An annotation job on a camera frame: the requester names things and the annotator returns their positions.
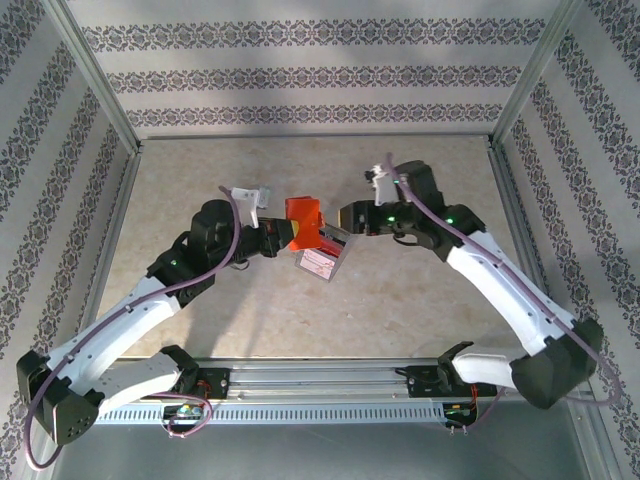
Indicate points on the orange card holder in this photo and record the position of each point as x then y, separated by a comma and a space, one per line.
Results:
302, 220

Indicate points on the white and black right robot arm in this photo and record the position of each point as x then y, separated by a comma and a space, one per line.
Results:
500, 295

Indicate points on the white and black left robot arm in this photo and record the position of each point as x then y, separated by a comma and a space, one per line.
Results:
110, 340

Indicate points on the small circuit board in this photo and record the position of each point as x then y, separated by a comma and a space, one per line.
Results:
185, 412
460, 412

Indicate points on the grey metal sheet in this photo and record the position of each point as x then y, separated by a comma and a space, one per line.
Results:
320, 450

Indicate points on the aluminium table end rail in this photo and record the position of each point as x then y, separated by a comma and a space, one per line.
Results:
315, 136

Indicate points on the aluminium table side rail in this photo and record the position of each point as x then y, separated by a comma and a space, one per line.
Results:
111, 240
522, 225

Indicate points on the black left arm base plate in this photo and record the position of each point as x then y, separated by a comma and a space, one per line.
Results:
215, 382

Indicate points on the aluminium mounting rail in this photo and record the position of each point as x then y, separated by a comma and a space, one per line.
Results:
320, 380

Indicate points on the aluminium frame post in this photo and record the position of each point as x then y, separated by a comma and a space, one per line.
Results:
95, 75
540, 70

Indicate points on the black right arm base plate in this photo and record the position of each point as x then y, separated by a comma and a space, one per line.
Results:
420, 382

